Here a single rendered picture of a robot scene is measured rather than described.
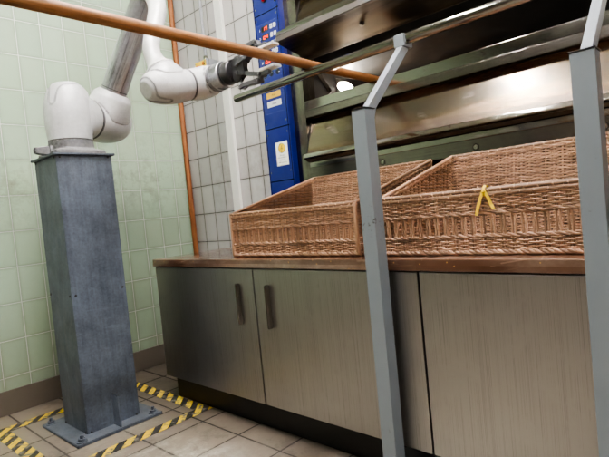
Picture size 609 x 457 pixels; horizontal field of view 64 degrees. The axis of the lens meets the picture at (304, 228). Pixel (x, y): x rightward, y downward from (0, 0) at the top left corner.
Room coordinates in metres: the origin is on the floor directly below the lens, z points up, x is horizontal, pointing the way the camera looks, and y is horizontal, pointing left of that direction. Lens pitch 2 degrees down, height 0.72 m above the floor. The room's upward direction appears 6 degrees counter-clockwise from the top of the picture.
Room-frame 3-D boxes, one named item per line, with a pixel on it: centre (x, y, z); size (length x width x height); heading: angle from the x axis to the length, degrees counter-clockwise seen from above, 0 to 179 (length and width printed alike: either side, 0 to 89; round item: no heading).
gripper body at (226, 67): (1.59, 0.17, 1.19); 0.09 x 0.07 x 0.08; 48
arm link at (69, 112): (1.83, 0.83, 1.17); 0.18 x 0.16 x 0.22; 164
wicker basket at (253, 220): (1.69, -0.10, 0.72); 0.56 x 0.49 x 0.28; 47
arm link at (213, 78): (1.64, 0.22, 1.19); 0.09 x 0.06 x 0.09; 138
